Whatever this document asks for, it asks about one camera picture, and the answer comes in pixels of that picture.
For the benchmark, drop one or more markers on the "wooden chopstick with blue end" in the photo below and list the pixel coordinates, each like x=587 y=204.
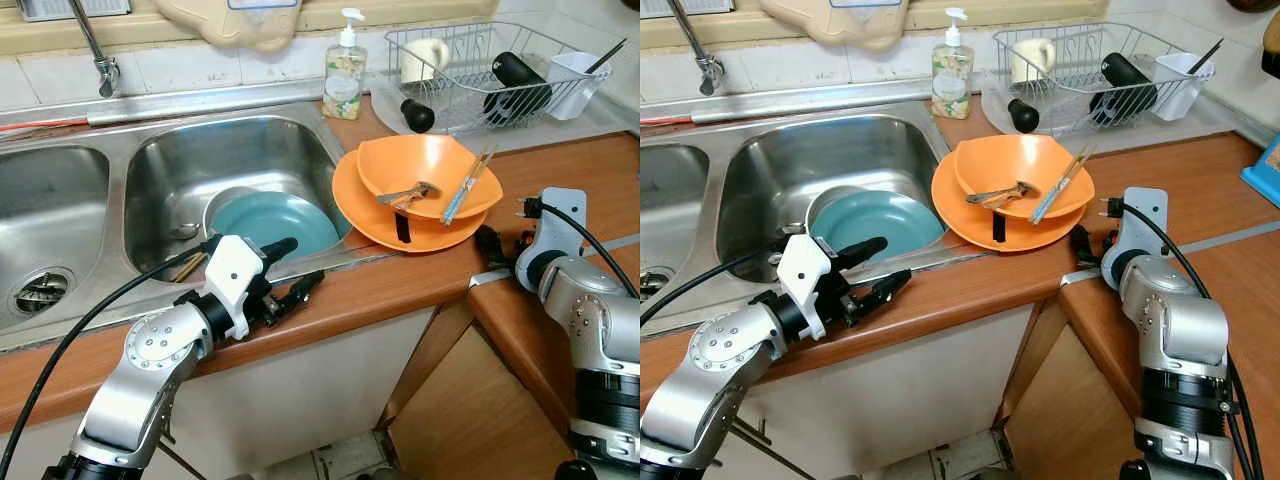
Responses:
x=1055 y=190
x=474 y=182
x=462 y=190
x=1068 y=180

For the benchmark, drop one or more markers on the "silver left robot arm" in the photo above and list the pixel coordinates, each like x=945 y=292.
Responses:
x=730 y=350
x=150 y=345

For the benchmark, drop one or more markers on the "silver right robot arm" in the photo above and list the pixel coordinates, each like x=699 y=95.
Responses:
x=1175 y=330
x=590 y=310

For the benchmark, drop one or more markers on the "teal plate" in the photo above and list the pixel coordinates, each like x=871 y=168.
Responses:
x=890 y=220
x=280 y=225

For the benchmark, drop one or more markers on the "brown wooden chopsticks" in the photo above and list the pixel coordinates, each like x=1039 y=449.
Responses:
x=190 y=267

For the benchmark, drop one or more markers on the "orange plate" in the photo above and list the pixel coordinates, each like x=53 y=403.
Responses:
x=360 y=215
x=960 y=215

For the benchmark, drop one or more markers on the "orange bowl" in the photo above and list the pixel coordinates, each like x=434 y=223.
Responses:
x=1020 y=160
x=420 y=160

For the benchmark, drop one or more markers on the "stainless steel double sink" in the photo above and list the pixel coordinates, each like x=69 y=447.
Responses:
x=200 y=160
x=790 y=160

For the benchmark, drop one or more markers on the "metal sink drain strainer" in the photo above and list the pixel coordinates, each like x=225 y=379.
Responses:
x=652 y=282
x=42 y=292

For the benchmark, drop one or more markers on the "clear plastic drain tray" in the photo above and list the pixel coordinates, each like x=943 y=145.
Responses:
x=1205 y=122
x=592 y=126

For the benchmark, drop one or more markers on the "brown wooden cabinet door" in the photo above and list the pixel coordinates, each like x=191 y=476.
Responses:
x=470 y=410
x=1065 y=420

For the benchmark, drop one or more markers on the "black flask bottle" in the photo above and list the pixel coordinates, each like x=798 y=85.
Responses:
x=515 y=75
x=1122 y=75

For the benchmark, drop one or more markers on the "clear soap pump bottle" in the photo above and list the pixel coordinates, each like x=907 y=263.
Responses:
x=345 y=85
x=952 y=85

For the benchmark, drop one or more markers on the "white utensil holder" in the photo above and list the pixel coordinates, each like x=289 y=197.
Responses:
x=1180 y=88
x=575 y=85

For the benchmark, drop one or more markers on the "cream mug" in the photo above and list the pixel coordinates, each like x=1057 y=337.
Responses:
x=1032 y=60
x=425 y=60

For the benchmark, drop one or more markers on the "blue flat object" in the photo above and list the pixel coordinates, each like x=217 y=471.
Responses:
x=1265 y=175

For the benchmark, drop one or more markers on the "metal faucet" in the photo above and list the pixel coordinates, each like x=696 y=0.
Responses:
x=710 y=72
x=106 y=72

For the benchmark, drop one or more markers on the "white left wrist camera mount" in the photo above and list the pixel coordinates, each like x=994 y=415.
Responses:
x=803 y=268
x=232 y=270

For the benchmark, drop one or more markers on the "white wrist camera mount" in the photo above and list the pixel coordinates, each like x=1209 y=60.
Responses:
x=803 y=268
x=560 y=215
x=1140 y=215
x=232 y=270

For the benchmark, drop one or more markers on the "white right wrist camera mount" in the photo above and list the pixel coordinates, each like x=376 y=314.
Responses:
x=1140 y=215
x=560 y=215

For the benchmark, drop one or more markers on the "wooden window frame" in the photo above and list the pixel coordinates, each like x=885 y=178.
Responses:
x=60 y=38
x=1000 y=25

